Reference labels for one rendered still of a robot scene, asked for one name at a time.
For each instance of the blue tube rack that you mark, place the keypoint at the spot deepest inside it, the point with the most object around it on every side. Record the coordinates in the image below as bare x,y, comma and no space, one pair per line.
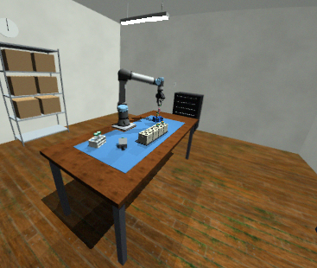
157,120

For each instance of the white bucket adapter with holes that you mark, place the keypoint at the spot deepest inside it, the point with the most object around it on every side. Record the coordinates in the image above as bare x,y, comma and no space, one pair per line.
155,132
165,127
160,128
145,137

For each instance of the blue bench mat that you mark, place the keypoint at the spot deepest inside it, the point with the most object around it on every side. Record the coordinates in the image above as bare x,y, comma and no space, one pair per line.
124,160

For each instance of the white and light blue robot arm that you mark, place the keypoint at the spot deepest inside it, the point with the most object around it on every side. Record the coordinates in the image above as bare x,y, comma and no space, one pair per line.
123,76

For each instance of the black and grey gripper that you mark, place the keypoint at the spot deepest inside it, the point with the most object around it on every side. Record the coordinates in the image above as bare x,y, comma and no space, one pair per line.
158,96

